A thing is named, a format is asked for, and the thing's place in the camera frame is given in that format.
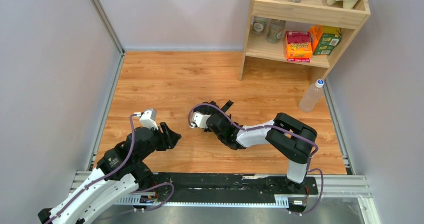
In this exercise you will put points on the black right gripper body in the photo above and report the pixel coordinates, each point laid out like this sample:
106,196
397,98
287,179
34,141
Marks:
220,115

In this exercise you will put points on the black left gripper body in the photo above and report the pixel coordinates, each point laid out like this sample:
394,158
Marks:
164,136

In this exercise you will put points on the black folding umbrella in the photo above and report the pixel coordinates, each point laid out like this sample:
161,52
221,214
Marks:
211,108

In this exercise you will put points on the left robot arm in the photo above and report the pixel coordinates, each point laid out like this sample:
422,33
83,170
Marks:
118,173

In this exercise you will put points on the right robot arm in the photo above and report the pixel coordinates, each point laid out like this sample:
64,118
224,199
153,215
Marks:
292,138

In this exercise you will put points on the clear plastic water bottle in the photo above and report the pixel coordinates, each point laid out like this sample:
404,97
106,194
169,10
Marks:
312,95

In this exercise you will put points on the glass jar left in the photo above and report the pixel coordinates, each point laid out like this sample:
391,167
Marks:
259,25

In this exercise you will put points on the glass jar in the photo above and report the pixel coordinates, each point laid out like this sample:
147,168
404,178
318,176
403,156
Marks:
259,25
275,30

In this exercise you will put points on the orange pink sponge box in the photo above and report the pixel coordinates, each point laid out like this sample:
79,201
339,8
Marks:
298,46

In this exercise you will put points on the glass jar right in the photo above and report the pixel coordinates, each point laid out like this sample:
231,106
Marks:
275,30

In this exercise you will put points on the wooden shelf unit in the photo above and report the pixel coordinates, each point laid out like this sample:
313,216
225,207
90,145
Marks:
313,12

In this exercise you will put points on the green orange carton box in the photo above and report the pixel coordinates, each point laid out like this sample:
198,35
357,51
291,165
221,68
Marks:
324,39

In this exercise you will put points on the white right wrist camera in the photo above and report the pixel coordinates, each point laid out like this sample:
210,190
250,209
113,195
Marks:
199,120

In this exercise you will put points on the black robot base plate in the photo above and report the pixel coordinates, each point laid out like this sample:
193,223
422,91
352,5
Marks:
227,188

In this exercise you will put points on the aluminium frame rail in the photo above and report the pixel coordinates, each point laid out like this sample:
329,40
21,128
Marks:
334,191

